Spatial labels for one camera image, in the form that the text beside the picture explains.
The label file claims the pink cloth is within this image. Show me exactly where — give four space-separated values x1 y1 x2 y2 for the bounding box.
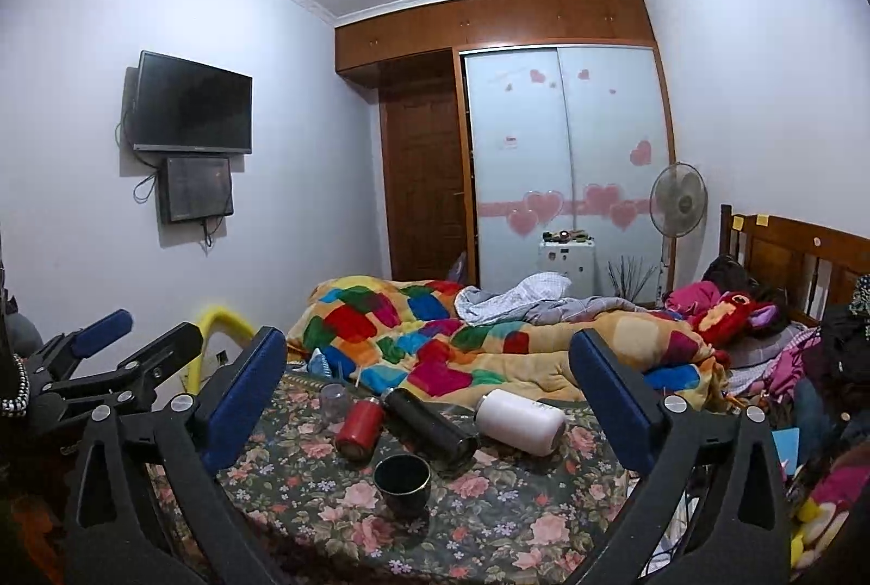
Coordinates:
664 281 723 315

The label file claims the black insulated cup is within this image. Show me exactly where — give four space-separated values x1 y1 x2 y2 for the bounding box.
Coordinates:
381 388 480 470

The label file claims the dark floral cloth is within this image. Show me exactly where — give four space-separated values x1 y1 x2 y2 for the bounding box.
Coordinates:
146 369 689 585

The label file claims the clear plastic cup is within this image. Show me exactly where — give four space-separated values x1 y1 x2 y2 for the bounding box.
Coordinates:
319 382 353 424

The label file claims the brown wooden door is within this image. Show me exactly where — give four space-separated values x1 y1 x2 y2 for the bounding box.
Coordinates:
379 80 478 288

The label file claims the black wall television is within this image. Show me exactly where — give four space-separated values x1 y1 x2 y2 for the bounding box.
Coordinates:
129 50 254 155

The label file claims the colourful patchwork blanket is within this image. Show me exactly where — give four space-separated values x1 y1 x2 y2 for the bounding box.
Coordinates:
285 278 732 413

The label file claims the pile of clothes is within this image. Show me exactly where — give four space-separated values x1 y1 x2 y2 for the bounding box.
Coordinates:
761 276 870 446

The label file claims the small black wall monitor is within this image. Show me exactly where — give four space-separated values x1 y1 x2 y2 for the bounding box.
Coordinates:
158 155 235 223

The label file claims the black monitor cable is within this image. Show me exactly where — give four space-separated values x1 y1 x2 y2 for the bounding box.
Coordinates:
132 170 161 206

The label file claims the small white cabinet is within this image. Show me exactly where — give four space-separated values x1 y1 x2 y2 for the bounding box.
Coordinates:
538 237 597 294

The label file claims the wooden wardrobe with heart stickers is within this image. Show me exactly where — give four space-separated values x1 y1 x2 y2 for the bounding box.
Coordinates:
334 0 677 295

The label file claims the black bag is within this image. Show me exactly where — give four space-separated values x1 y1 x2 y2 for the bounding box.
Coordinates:
702 253 750 288

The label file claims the wooden bed headboard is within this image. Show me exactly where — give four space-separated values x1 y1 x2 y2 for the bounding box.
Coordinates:
720 204 870 329

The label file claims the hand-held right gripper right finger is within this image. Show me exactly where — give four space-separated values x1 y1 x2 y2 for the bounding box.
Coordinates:
563 328 793 585

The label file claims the standing electric fan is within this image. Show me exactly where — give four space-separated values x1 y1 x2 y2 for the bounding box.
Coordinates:
649 161 709 302

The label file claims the yellow curved tube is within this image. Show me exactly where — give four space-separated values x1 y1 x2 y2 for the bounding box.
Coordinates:
182 305 254 397

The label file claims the grey checked sheet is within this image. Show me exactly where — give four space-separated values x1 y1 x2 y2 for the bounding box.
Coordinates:
454 274 675 326

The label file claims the red insulated cup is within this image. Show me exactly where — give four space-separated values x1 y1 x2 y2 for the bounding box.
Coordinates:
334 398 386 462

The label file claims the black open mug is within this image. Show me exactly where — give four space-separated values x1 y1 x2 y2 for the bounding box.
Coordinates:
373 455 432 519

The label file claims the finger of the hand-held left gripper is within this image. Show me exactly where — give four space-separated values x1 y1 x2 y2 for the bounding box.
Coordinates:
41 321 205 426
23 308 135 397

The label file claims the red plush toy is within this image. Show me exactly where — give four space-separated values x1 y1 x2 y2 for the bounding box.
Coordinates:
686 291 784 350

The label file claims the white insulated cup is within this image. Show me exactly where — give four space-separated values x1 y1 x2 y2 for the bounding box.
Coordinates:
474 388 567 457

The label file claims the bundle of dry twigs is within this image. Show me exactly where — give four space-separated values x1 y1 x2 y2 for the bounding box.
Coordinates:
607 257 662 309

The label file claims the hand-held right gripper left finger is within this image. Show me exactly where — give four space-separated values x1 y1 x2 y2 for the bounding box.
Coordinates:
64 326 290 585

